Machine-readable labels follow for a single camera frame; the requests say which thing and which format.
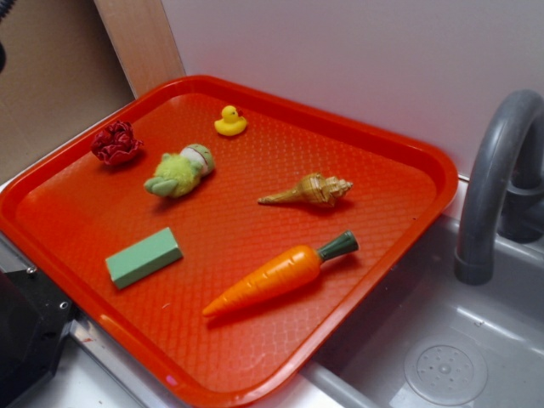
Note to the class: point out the light wooden board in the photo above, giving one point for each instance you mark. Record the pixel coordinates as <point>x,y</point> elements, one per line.
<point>143,40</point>

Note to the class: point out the green plush toy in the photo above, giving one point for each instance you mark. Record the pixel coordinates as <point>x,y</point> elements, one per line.
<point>178,174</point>

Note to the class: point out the crumpled red paper ball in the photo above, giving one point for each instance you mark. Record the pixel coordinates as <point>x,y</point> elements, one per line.
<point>116,144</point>

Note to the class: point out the brown conch seashell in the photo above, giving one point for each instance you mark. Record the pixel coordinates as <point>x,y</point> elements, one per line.
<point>313,189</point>

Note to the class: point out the grey toy sink basin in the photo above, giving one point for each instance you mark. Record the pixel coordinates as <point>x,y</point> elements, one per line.
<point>422,338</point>

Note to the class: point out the yellow rubber duck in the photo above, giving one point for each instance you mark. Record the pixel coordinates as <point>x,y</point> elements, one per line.
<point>231,123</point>

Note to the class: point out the orange toy carrot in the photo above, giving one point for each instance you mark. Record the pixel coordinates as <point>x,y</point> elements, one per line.
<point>286,272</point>

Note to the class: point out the red plastic tray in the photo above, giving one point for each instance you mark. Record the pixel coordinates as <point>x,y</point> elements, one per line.
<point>70,212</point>

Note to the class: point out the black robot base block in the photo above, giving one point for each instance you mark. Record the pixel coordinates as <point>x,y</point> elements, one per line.
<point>35,321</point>

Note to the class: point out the green wooden block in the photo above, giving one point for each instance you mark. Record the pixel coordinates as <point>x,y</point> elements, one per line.
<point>143,258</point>

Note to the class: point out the grey plastic faucet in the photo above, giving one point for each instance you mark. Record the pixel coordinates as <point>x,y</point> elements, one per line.
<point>505,190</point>

